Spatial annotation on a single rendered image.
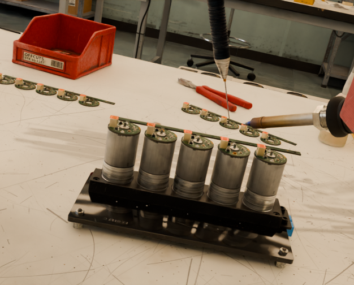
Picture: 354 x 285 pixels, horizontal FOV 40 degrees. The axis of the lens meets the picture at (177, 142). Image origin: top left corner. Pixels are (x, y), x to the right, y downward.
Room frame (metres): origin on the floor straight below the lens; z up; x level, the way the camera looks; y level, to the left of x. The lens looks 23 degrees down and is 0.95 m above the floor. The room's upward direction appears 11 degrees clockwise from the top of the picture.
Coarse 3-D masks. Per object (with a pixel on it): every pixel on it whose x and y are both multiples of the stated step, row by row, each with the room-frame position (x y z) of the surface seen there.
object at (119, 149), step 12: (108, 132) 0.33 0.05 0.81; (108, 144) 0.33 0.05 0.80; (120, 144) 0.33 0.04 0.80; (132, 144) 0.33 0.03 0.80; (108, 156) 0.33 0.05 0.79; (120, 156) 0.33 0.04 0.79; (132, 156) 0.33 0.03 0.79; (108, 168) 0.33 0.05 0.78; (120, 168) 0.33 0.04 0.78; (132, 168) 0.34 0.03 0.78; (108, 180) 0.33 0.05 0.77; (120, 180) 0.33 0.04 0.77
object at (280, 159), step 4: (268, 152) 0.35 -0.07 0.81; (276, 152) 0.35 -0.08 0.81; (256, 156) 0.34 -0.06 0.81; (260, 156) 0.34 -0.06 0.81; (264, 156) 0.33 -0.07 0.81; (276, 156) 0.34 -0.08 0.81; (280, 156) 0.34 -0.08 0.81; (284, 156) 0.34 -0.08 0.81; (264, 160) 0.33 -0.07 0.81; (268, 160) 0.33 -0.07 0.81; (276, 160) 0.33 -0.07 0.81; (280, 160) 0.34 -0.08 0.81; (284, 160) 0.34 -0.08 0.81; (272, 164) 0.33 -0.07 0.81; (276, 164) 0.33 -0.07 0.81; (280, 164) 0.33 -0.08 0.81
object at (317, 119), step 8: (320, 112) 0.29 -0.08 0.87; (256, 120) 0.32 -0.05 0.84; (264, 120) 0.31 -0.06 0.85; (272, 120) 0.31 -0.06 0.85; (280, 120) 0.31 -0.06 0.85; (288, 120) 0.30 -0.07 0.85; (296, 120) 0.30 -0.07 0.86; (304, 120) 0.29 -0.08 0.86; (312, 120) 0.29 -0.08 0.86; (320, 120) 0.28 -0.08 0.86; (256, 128) 0.32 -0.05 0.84; (264, 128) 0.32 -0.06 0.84; (320, 128) 0.29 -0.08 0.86
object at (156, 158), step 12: (144, 144) 0.33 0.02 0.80; (156, 144) 0.33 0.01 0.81; (168, 144) 0.33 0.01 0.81; (144, 156) 0.33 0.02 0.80; (156, 156) 0.33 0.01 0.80; (168, 156) 0.33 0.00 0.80; (144, 168) 0.33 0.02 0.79; (156, 168) 0.33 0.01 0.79; (168, 168) 0.33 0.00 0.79; (144, 180) 0.33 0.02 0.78; (156, 180) 0.33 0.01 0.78; (168, 180) 0.34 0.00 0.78
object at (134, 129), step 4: (108, 124) 0.34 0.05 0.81; (120, 124) 0.34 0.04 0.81; (128, 124) 0.35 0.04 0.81; (132, 124) 0.35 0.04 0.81; (108, 128) 0.33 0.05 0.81; (112, 128) 0.33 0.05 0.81; (116, 128) 0.33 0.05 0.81; (120, 128) 0.34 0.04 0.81; (132, 128) 0.34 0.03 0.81; (136, 128) 0.34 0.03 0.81; (140, 128) 0.34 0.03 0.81; (116, 132) 0.33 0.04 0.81; (120, 132) 0.33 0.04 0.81; (124, 132) 0.33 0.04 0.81; (128, 132) 0.33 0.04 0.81; (132, 132) 0.33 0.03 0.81; (136, 132) 0.33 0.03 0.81
